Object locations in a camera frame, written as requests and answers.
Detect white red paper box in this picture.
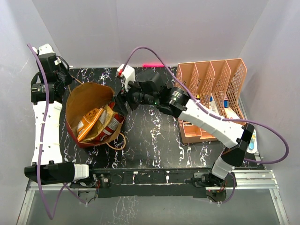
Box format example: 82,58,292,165
225,108,240,119

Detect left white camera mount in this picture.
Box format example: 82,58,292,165
31,44,62,66

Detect white label packets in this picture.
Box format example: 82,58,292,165
209,100,219,115

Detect pink tape strip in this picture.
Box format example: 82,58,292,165
142,63,164,68

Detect pink plastic desk organizer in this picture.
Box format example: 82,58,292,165
175,58,248,144

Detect red doritos bag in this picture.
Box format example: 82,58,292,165
94,112,124,143

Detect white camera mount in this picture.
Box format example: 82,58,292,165
31,44,62,66
116,64,135,92

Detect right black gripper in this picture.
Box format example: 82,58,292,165
112,77,158,118

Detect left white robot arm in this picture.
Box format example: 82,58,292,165
24,52,97,187

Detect red paper bag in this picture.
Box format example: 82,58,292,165
66,82,124,148

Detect aluminium front rail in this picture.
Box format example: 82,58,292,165
17,169,289,225

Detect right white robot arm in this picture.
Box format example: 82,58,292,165
113,69,254,187

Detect blue small box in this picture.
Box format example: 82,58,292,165
224,99,230,108

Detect gold snack bag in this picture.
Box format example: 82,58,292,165
80,105,114,143

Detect orange kettle chips bag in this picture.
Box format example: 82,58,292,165
76,108,104,142

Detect blister pack with blue card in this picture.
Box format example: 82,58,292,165
247,130,257,154

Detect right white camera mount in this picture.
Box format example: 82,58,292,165
116,64,135,92

